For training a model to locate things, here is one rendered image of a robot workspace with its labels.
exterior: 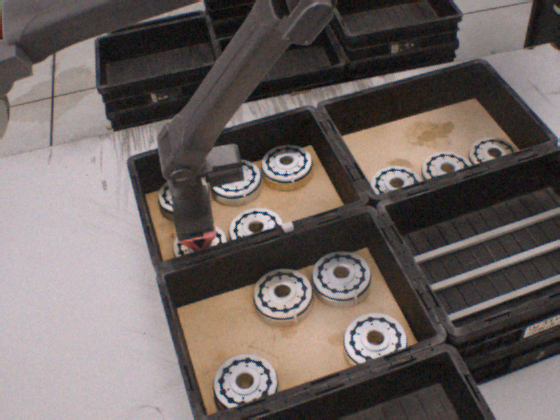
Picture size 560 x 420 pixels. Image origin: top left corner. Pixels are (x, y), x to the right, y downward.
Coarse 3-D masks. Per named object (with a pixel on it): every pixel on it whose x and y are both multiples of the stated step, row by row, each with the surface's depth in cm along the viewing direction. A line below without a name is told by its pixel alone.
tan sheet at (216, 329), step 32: (384, 288) 119; (192, 320) 119; (224, 320) 118; (256, 320) 117; (320, 320) 116; (352, 320) 116; (192, 352) 114; (224, 352) 114; (256, 352) 113; (288, 352) 113; (320, 352) 112; (288, 384) 109
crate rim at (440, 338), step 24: (336, 216) 118; (264, 240) 116; (384, 240) 114; (192, 264) 114; (168, 312) 108; (432, 312) 104; (384, 360) 99; (192, 384) 99; (192, 408) 97; (240, 408) 97
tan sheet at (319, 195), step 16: (320, 176) 139; (272, 192) 137; (288, 192) 137; (304, 192) 136; (320, 192) 136; (336, 192) 136; (224, 208) 136; (240, 208) 135; (256, 208) 135; (272, 208) 134; (288, 208) 134; (304, 208) 134; (320, 208) 133; (160, 224) 134; (224, 224) 133; (160, 240) 131
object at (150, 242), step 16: (288, 112) 138; (240, 128) 136; (320, 128) 134; (336, 144) 130; (128, 160) 133; (352, 176) 125; (144, 208) 124; (336, 208) 120; (352, 208) 119; (144, 224) 121; (304, 224) 118; (240, 240) 117; (192, 256) 115
